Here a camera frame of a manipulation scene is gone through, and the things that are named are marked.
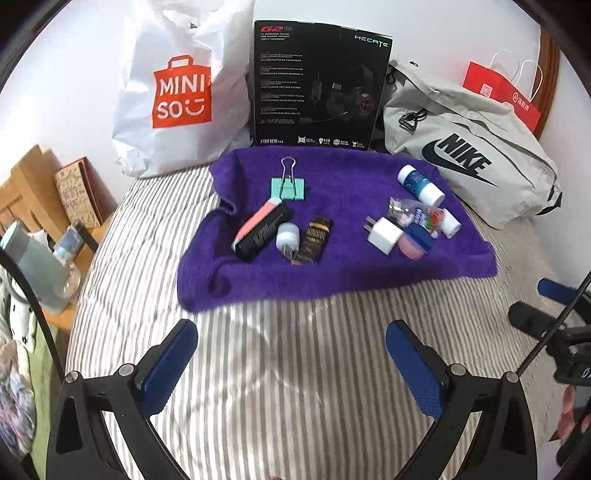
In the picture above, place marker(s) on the grey kettle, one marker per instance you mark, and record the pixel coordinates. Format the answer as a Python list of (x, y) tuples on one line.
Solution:
[(55, 284)]

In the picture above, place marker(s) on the LED light bulb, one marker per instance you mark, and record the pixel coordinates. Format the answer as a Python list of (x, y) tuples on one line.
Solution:
[(288, 241)]

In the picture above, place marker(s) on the patterned brown book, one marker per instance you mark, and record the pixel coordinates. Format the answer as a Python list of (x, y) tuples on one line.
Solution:
[(83, 194)]

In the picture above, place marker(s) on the white roll container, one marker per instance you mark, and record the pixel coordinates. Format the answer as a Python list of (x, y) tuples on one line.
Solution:
[(449, 226)]

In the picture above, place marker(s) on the black gold small box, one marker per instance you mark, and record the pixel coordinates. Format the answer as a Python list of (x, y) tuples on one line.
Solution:
[(315, 239)]

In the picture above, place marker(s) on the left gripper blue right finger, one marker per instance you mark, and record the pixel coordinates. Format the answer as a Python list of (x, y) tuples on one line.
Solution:
[(427, 377)]

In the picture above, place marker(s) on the person's right hand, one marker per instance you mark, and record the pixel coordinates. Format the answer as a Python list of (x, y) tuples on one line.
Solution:
[(574, 400)]

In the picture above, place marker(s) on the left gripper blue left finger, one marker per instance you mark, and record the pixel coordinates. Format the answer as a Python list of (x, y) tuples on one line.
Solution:
[(146, 393)]

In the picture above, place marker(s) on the black headset box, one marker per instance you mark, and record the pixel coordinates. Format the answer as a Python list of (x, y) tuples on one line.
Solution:
[(317, 84)]

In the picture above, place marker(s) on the purple towel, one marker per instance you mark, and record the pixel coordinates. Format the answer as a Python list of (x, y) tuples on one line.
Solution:
[(344, 186)]

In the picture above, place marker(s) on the striped bed sheet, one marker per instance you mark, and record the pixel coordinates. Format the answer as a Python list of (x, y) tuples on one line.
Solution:
[(296, 390)]

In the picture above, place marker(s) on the white Miniso shopping bag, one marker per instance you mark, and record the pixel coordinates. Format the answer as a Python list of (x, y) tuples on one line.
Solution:
[(185, 101)]

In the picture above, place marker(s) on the blue white cylindrical bottle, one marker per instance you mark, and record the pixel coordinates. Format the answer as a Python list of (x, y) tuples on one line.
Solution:
[(420, 186)]

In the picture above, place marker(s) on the white USB charger plug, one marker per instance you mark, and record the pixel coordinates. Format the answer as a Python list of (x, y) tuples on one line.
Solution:
[(383, 234)]

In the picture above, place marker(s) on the red paper bag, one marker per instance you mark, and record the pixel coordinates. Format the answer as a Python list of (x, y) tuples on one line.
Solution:
[(492, 84)]

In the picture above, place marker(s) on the pink round object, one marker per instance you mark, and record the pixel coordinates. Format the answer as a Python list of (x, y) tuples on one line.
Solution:
[(410, 248)]

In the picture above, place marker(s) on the teal binder clip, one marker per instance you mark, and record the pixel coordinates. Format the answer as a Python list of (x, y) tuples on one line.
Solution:
[(288, 187)]

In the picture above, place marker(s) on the watermelon print packet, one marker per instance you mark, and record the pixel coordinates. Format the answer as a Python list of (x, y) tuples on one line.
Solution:
[(406, 212)]

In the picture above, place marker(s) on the wooden furniture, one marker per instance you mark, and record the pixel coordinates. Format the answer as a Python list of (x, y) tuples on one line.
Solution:
[(30, 194)]

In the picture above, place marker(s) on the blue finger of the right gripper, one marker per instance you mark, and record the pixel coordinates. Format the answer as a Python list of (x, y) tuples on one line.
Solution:
[(530, 320), (556, 291)]

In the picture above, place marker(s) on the grey Nike bag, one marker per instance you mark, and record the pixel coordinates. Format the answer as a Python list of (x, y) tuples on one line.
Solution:
[(487, 155)]

